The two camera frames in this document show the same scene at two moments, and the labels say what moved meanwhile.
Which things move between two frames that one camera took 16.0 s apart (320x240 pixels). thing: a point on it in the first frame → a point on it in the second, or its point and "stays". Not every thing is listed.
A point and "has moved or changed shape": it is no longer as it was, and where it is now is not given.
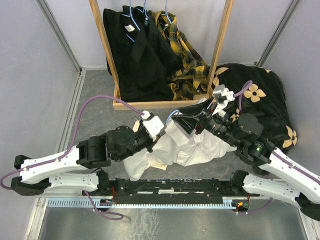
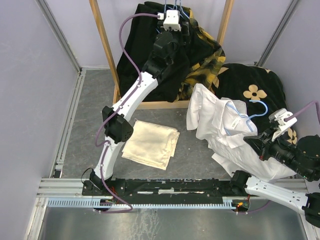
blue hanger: (165, 11) → (175, 8)
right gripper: (189, 122) → (261, 143)
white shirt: (174, 146) has moved or changed shape
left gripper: (152, 142) → (186, 39)
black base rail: (168, 189) stays
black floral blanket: (259, 91) stays
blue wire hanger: (168, 117) → (267, 109)
